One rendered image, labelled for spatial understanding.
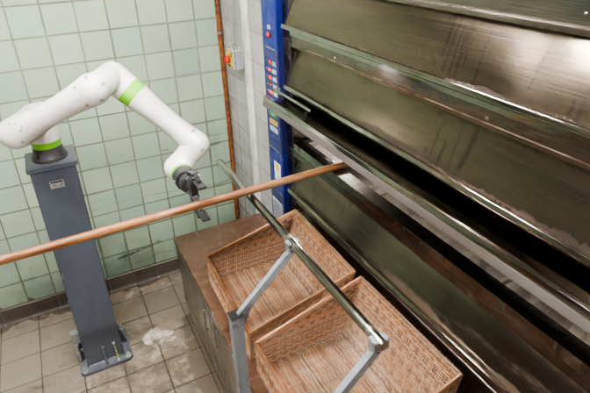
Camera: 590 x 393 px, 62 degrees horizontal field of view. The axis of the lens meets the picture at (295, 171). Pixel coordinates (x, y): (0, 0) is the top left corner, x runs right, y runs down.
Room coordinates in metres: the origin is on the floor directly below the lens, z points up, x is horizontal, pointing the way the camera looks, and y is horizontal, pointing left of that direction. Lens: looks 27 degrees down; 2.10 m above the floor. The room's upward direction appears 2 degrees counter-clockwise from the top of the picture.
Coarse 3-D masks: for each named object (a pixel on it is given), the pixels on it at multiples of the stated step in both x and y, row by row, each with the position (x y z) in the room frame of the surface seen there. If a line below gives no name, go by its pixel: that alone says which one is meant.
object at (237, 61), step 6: (228, 48) 2.67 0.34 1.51; (240, 48) 2.66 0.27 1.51; (228, 54) 2.64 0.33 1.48; (234, 54) 2.59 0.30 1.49; (240, 54) 2.61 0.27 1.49; (234, 60) 2.59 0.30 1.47; (240, 60) 2.61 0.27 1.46; (228, 66) 2.65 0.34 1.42; (234, 66) 2.59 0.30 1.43; (240, 66) 2.61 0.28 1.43
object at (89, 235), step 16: (288, 176) 1.73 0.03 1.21; (304, 176) 1.74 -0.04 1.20; (240, 192) 1.62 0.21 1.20; (256, 192) 1.65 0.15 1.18; (176, 208) 1.52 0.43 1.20; (192, 208) 1.53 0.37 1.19; (128, 224) 1.43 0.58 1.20; (144, 224) 1.46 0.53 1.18; (64, 240) 1.34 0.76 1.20; (80, 240) 1.36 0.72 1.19; (0, 256) 1.26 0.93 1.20; (16, 256) 1.27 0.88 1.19
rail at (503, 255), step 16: (288, 112) 1.84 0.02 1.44; (336, 144) 1.51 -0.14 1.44; (384, 176) 1.27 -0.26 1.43; (400, 192) 1.20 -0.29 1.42; (432, 208) 1.09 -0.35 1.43; (448, 224) 1.03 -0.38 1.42; (464, 224) 1.01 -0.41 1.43; (480, 240) 0.94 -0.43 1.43; (496, 256) 0.89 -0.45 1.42; (512, 256) 0.87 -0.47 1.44; (528, 272) 0.82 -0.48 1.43; (544, 288) 0.78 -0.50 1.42; (560, 288) 0.76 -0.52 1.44; (576, 304) 0.72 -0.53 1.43
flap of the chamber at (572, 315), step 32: (320, 128) 1.73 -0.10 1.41; (352, 160) 1.42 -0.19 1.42; (384, 160) 1.46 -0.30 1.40; (416, 192) 1.22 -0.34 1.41; (448, 192) 1.24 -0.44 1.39; (480, 224) 1.06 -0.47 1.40; (512, 224) 1.08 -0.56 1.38; (480, 256) 0.92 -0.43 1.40; (544, 256) 0.92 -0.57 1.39; (576, 288) 0.80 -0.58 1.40; (576, 320) 0.71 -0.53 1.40
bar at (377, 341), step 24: (264, 216) 1.51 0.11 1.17; (288, 240) 1.34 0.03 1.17; (312, 264) 1.21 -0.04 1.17; (264, 288) 1.28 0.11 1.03; (336, 288) 1.09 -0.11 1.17; (240, 312) 1.24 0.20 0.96; (360, 312) 1.00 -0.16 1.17; (240, 336) 1.22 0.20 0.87; (384, 336) 0.91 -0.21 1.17; (240, 360) 1.22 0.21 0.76; (360, 360) 0.89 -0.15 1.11; (240, 384) 1.22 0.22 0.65
